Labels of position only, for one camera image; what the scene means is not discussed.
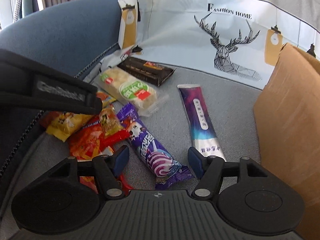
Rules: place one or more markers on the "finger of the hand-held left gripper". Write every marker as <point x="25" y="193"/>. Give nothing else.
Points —
<point x="94" y="103"/>

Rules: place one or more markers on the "large red snack packet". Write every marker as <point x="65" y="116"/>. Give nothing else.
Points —
<point x="90" y="140"/>

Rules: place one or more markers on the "black snack packet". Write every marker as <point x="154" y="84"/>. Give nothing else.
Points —
<point x="147" y="72"/>

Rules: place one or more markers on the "small red snack packet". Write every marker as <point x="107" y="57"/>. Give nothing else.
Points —
<point x="123" y="183"/>

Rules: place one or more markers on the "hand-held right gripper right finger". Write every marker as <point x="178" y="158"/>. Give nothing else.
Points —
<point x="194" y="161"/>

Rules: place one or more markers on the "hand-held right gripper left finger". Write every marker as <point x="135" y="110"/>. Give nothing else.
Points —
<point x="121" y="158"/>

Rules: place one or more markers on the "clear cracker packet green label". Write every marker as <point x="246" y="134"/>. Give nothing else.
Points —
<point x="130" y="90"/>

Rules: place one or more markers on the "small clear orange packet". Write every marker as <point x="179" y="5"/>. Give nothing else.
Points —
<point x="110" y="122"/>

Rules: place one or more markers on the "brown cardboard box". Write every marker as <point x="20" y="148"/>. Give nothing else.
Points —
<point x="292" y="120"/>

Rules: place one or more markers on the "orange snack packet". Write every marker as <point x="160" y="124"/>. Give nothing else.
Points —
<point x="106" y="98"/>

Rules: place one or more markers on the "deer printed grey cloth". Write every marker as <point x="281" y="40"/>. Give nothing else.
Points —
<point x="190" y="30"/>

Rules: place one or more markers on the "yellow snack packet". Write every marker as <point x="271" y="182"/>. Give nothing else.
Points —
<point x="66" y="125"/>

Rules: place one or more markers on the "purple swirl candy packet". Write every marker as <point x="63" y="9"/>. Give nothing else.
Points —
<point x="152" y="155"/>

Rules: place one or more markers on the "long purple white packet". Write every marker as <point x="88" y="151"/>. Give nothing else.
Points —
<point x="198" y="120"/>

